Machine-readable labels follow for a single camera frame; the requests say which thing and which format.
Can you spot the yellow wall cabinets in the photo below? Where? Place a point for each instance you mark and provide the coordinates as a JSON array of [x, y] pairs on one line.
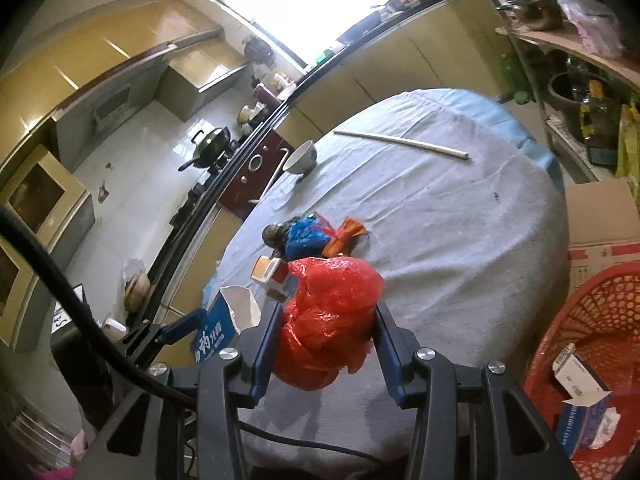
[[100, 35]]

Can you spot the light blue underlay cloth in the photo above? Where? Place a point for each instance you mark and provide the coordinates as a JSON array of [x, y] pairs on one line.
[[520, 125]]

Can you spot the white lidded mug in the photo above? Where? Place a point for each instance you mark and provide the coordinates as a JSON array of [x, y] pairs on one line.
[[115, 331]]

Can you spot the dark red thermos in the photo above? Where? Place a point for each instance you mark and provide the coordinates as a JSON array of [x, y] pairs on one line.
[[267, 94]]

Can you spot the orange plastic bag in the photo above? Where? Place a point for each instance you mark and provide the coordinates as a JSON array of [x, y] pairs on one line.
[[345, 237]]

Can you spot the cooking oil bottle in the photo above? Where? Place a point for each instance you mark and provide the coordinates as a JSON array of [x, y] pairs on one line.
[[600, 112]]

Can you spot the pink plastic bags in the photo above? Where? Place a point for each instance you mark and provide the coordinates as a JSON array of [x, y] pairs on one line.
[[590, 10]]

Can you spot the dark red oven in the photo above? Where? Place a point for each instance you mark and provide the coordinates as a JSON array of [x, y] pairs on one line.
[[255, 170]]

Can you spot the black kitchen countertop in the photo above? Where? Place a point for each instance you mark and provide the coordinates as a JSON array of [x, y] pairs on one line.
[[320, 71]]

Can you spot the cardboard box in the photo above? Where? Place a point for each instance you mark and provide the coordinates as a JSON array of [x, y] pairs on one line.
[[600, 220]]

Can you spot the dark hanging utensil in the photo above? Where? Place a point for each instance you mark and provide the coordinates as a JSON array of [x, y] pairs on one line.
[[259, 51]]

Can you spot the white bowl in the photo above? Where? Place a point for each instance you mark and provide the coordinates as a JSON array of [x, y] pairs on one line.
[[300, 157]]

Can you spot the white tissue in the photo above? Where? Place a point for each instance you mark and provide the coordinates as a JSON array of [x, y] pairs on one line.
[[607, 427]]

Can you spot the red plastic bag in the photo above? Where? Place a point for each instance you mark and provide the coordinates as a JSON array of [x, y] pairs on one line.
[[330, 310]]

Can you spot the blue and silver box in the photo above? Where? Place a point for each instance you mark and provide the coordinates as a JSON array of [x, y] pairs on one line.
[[582, 422]]

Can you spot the round table grey cloth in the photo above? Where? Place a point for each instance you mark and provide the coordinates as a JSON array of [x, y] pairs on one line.
[[440, 220]]

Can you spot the red plastic basket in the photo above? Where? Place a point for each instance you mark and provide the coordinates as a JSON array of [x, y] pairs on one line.
[[590, 305]]

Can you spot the brown bowl in plastic bag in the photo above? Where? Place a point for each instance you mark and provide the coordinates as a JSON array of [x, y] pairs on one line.
[[136, 287]]

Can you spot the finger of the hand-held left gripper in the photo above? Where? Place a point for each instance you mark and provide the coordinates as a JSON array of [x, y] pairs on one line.
[[185, 322]]

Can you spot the black plastic bag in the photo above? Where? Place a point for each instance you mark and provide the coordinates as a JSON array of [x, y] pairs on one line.
[[275, 235]]

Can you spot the steel pot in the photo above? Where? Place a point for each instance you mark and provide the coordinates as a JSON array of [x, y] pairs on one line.
[[535, 12]]

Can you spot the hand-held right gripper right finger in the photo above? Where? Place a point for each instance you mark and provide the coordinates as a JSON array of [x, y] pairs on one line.
[[390, 365]]

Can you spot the blue plastic bag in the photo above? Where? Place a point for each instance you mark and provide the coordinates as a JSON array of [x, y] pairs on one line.
[[305, 237]]

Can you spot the yellow green bag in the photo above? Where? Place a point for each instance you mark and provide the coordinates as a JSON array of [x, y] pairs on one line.
[[629, 140]]

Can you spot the blue toothpaste box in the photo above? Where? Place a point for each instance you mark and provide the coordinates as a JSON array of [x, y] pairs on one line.
[[215, 330]]

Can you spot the glass door wall cabinets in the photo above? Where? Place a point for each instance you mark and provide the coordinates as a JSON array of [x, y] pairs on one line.
[[40, 210]]

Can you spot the white box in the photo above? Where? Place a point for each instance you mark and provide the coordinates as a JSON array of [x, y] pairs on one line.
[[577, 370]]

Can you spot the long wooden stick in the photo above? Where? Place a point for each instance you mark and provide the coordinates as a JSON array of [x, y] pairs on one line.
[[400, 141]]

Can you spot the black gas stove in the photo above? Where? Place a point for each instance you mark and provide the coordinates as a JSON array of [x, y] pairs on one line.
[[200, 195]]

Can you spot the black bucket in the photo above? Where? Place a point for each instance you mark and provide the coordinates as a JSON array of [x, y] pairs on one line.
[[570, 100]]

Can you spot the green plastic bottle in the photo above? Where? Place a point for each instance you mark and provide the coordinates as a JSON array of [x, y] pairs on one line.
[[515, 77]]

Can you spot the wooden storage shelf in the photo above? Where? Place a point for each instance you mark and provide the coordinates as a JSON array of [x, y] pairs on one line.
[[560, 45]]

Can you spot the grey range hood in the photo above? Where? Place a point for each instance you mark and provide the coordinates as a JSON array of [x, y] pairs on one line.
[[130, 90]]

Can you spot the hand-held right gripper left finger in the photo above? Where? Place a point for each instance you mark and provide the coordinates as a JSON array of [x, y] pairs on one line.
[[262, 355]]

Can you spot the orange and white carton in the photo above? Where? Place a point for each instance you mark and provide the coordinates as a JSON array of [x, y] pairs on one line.
[[267, 272]]

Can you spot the black wok with lid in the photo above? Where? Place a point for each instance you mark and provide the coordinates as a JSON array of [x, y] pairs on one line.
[[212, 145]]

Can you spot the bright window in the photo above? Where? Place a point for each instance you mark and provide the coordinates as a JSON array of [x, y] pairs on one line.
[[300, 5]]

